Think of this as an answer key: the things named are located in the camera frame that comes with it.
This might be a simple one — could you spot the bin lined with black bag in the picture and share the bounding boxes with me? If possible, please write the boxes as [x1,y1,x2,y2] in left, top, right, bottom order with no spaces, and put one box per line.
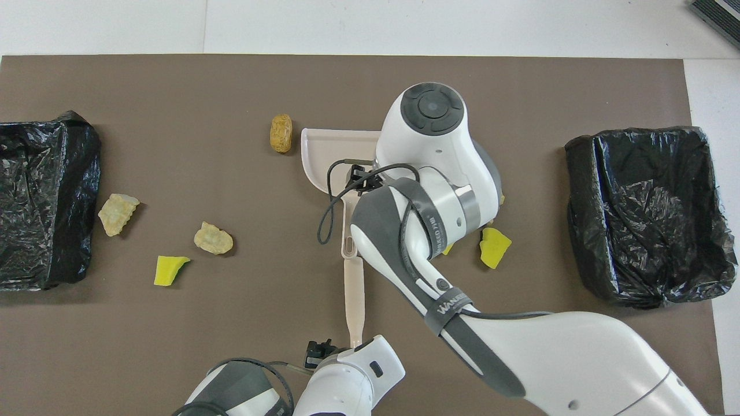
[564,126,738,310]
[0,110,102,292]

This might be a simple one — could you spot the brown table mat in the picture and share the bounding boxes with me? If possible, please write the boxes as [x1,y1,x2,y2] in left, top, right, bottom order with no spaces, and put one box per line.
[0,55,724,416]

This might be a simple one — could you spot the pale striped bread piece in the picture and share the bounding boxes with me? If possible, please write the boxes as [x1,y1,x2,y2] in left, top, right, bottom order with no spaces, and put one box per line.
[98,193,140,237]

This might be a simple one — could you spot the pale lumpy bread piece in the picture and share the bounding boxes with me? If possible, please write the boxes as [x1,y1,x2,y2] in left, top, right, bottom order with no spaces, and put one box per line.
[193,221,235,256]

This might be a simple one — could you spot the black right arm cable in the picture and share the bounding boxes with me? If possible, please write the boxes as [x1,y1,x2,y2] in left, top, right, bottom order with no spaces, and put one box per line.
[317,161,556,347]

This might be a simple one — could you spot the dark grey ribbed panel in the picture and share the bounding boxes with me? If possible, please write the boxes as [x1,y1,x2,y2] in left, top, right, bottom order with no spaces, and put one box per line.
[688,0,740,50]

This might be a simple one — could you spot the beige plastic dustpan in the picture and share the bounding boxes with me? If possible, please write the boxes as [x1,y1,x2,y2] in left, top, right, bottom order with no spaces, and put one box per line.
[300,128,385,259]

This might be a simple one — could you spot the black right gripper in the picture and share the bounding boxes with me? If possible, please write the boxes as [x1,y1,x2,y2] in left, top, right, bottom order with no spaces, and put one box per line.
[347,165,383,192]

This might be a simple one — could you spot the beige hand brush black bristles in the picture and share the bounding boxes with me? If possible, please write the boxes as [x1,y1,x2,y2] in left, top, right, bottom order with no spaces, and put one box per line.
[343,257,365,349]

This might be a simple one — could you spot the brown bread loaf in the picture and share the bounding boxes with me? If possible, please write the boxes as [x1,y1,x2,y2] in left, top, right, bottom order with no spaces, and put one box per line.
[269,114,293,154]

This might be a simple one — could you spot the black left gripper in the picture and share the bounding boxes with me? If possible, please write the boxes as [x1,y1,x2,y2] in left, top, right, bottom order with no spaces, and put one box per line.
[305,340,339,369]

